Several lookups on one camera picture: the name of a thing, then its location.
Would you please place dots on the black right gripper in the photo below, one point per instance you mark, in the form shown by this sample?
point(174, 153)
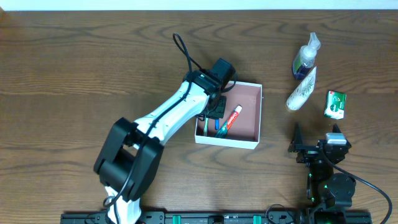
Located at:
point(310, 149)

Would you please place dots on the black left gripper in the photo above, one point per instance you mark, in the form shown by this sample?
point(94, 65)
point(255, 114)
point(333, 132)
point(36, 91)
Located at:
point(216, 109)

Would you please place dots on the blue disposable razor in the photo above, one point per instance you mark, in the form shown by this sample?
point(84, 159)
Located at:
point(217, 124)

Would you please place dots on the green white toothbrush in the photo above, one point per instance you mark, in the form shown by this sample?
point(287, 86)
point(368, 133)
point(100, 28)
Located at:
point(205, 128)

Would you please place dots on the red green toothpaste tube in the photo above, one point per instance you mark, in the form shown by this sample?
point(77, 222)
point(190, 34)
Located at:
point(222, 132)

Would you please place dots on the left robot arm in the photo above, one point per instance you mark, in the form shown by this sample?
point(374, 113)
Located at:
point(129, 159)

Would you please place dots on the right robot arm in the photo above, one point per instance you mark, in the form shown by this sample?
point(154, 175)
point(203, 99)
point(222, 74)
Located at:
point(329, 192)

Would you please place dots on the green white soap packet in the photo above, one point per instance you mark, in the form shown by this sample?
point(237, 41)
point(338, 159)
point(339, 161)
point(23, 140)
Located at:
point(335, 105)

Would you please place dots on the white square cardboard box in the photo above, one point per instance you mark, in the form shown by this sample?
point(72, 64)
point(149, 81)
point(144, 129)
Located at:
point(245, 131)

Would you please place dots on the white floral lotion tube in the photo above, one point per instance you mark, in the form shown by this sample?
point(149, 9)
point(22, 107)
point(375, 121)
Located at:
point(303, 91)

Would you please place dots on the clear blue soap pump bottle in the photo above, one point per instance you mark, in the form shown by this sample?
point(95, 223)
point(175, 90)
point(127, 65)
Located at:
point(305, 58)

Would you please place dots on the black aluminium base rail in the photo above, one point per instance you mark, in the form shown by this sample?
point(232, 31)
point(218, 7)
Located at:
point(273, 216)

